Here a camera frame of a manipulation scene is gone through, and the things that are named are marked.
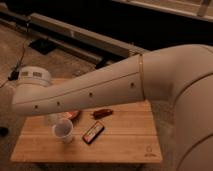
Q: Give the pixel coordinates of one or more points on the black floor plate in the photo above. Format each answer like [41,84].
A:
[43,46]

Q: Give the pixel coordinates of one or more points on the dark object at left edge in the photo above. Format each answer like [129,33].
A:
[4,131]

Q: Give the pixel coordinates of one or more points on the orange ceramic bowl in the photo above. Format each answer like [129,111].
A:
[72,115]

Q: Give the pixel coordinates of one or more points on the wooden table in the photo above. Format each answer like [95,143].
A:
[129,135]

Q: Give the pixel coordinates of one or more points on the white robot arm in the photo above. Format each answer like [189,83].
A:
[181,74]

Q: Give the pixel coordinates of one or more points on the black candy bar package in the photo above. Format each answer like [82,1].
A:
[93,132]

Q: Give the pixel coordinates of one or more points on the black power adapter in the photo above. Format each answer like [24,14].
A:
[13,76]

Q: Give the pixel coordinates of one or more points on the long metal rail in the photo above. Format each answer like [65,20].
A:
[112,48]

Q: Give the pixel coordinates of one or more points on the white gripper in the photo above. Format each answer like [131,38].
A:
[52,119]

